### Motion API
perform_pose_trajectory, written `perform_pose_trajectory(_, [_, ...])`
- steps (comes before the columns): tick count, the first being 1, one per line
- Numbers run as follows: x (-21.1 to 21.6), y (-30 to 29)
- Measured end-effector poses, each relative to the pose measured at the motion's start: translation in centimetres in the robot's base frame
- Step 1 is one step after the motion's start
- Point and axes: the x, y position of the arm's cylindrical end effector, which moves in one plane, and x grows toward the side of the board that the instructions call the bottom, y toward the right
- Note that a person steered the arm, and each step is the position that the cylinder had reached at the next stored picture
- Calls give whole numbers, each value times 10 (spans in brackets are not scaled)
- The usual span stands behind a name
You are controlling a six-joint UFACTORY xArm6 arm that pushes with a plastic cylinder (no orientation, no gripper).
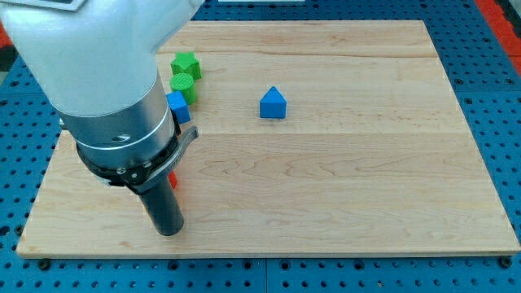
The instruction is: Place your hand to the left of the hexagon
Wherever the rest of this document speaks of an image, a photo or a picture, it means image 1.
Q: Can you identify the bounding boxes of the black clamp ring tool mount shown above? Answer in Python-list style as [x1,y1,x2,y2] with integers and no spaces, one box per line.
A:
[77,126,199,195]

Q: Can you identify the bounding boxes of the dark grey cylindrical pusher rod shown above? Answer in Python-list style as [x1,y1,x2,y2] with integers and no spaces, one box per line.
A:
[139,177,184,236]

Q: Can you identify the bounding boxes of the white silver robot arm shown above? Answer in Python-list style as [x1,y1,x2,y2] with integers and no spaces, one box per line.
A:
[1,0,199,235]

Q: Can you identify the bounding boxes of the red block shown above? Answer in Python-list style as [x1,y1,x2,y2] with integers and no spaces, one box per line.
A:
[168,171,177,189]

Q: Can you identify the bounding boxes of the blue cube block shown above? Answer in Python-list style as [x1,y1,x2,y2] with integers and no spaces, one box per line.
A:
[166,91,191,124]

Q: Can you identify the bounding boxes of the green cylinder block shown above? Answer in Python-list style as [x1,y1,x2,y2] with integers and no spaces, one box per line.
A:
[169,73,198,105]

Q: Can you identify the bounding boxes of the green star block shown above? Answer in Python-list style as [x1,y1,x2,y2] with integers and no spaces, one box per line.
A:
[170,51,202,80]

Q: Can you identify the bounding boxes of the blue triangle block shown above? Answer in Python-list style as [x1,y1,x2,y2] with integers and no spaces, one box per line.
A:
[259,86,287,119]

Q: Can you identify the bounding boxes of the light wooden board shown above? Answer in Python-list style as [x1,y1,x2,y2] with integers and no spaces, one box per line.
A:
[17,20,520,259]

